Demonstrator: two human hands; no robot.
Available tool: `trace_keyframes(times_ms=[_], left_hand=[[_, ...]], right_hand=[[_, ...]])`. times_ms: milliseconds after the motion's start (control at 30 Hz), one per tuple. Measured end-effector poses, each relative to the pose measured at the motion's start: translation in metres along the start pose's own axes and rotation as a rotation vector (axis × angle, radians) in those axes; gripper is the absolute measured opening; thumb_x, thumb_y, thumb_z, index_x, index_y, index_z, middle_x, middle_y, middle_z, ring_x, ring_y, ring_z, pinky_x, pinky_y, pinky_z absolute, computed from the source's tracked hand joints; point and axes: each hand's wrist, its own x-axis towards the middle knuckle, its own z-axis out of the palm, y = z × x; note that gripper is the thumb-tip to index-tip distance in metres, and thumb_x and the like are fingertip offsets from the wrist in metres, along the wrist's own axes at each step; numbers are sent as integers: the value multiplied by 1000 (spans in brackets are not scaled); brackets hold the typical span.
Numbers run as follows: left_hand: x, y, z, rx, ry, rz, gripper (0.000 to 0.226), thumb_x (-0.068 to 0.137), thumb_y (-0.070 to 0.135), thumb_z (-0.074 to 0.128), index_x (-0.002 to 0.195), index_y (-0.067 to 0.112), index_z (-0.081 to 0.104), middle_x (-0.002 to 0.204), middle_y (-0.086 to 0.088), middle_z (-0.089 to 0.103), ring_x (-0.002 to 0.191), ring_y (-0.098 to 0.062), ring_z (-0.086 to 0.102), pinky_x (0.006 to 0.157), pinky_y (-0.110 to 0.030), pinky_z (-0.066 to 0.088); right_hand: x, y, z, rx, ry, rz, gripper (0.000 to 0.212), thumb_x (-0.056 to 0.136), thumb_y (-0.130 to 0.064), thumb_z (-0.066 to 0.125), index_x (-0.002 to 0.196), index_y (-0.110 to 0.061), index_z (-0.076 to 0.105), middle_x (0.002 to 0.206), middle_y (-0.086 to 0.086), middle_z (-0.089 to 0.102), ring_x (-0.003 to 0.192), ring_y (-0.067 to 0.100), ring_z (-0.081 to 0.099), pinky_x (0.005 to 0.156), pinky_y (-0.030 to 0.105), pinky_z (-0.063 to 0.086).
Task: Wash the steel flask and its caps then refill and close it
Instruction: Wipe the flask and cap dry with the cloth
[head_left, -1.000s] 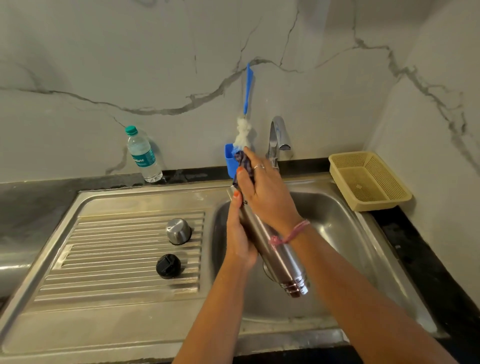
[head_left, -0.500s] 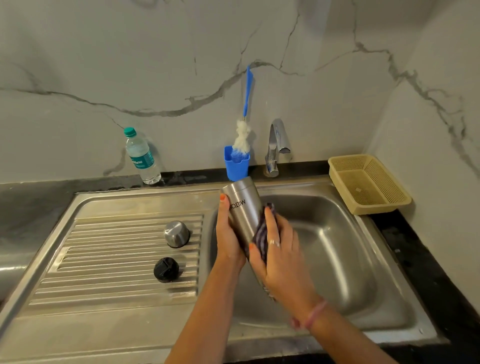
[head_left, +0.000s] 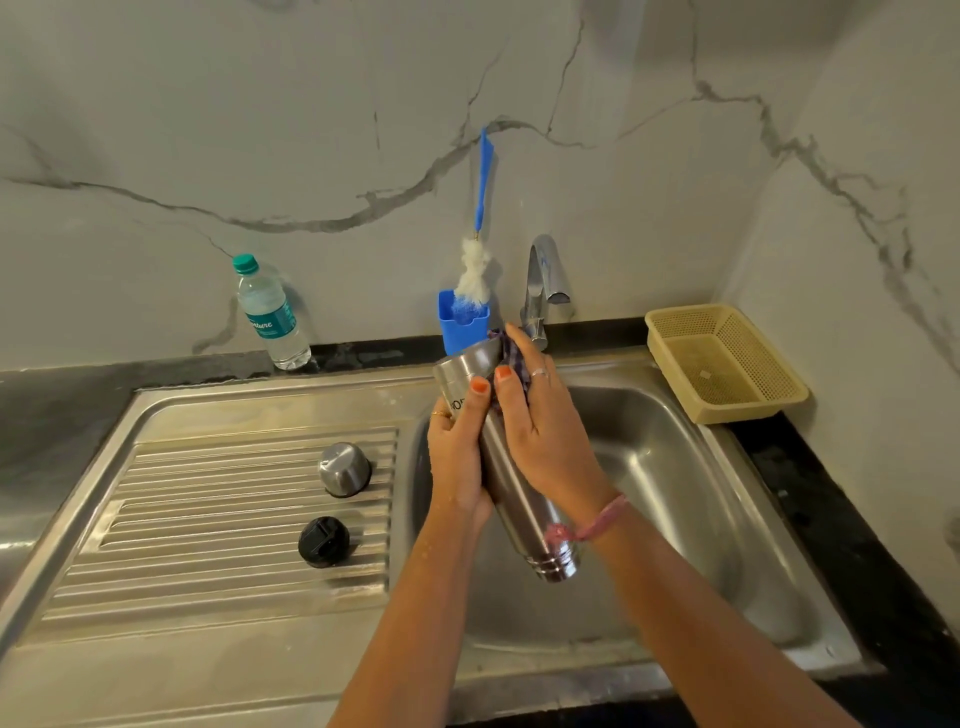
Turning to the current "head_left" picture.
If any dark checked cloth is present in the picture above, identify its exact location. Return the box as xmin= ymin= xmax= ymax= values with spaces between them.
xmin=487 ymin=329 xmax=535 ymax=414

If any blue white bottle brush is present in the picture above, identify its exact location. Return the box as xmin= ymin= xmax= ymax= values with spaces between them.
xmin=452 ymin=127 xmax=497 ymax=325

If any chrome faucet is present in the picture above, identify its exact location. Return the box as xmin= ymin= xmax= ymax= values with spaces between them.
xmin=519 ymin=233 xmax=574 ymax=352

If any person's left hand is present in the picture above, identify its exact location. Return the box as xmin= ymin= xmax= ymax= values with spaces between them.
xmin=425 ymin=376 xmax=496 ymax=528

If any person's right hand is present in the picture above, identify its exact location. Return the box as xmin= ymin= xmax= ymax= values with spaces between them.
xmin=493 ymin=322 xmax=621 ymax=531

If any stainless steel flask body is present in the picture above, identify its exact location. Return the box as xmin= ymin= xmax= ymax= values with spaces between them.
xmin=432 ymin=335 xmax=583 ymax=584

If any black stopper lid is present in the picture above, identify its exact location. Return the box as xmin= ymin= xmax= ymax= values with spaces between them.
xmin=297 ymin=515 xmax=352 ymax=569

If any blue plastic brush holder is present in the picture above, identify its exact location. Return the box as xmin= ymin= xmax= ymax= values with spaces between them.
xmin=437 ymin=290 xmax=493 ymax=358

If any yellow plastic basket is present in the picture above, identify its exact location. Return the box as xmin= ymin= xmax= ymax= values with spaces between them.
xmin=644 ymin=303 xmax=811 ymax=426

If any steel cup cap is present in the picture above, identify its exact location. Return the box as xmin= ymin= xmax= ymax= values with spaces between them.
xmin=317 ymin=441 xmax=373 ymax=499

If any person's right forearm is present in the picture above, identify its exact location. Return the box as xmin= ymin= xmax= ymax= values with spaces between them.
xmin=590 ymin=508 xmax=864 ymax=728

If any stainless steel sink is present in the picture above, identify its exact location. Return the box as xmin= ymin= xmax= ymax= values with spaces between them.
xmin=0 ymin=348 xmax=883 ymax=728

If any person's left forearm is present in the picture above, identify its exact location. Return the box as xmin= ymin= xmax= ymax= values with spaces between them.
xmin=326 ymin=509 xmax=494 ymax=728

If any clear plastic water bottle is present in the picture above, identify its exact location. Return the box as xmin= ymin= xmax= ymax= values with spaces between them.
xmin=231 ymin=253 xmax=313 ymax=372

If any pink thread bracelet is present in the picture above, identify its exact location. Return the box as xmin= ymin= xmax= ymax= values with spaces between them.
xmin=543 ymin=493 xmax=630 ymax=549

